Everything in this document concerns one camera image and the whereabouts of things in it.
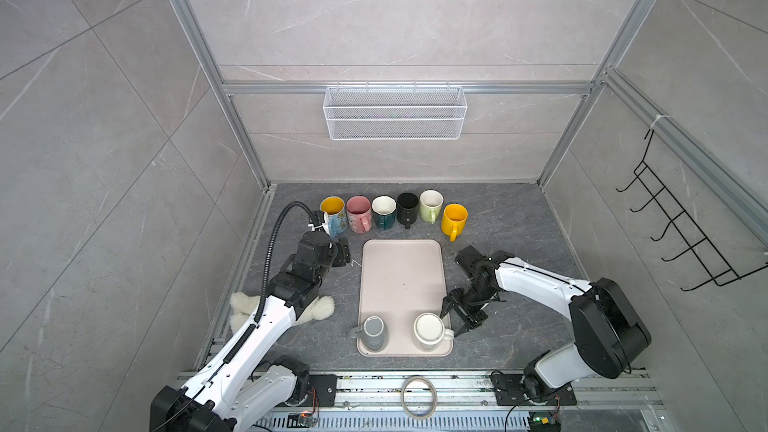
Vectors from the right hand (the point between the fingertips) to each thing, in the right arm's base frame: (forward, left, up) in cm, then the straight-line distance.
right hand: (442, 317), depth 80 cm
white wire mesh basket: (+61, +11, +25) cm, 67 cm away
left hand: (+18, +29, +16) cm, 38 cm away
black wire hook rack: (+5, -52, +27) cm, 59 cm away
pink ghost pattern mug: (+33, +24, +5) cm, 41 cm away
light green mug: (+37, -1, +4) cm, 38 cm away
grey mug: (-5, +19, +5) cm, 20 cm away
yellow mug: (+32, -8, +3) cm, 33 cm away
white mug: (-4, +4, +1) cm, 6 cm away
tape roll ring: (-16, +12, -6) cm, 21 cm away
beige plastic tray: (+14, +11, -5) cm, 18 cm away
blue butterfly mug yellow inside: (+33, +32, +4) cm, 46 cm away
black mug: (+37, +8, +3) cm, 38 cm away
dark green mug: (+37, +16, +3) cm, 40 cm away
